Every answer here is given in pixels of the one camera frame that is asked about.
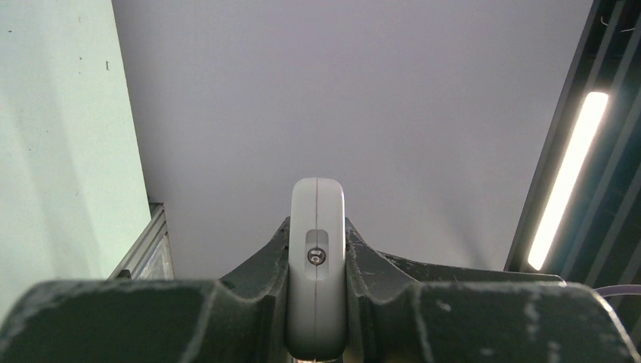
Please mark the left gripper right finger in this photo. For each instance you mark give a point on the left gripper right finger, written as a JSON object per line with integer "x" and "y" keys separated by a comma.
{"x": 401, "y": 310}

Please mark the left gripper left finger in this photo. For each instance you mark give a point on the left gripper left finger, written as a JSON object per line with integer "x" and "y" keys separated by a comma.
{"x": 237, "y": 318}

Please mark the white remote control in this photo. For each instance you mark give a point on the white remote control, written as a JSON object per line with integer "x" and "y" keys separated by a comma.
{"x": 316, "y": 307}

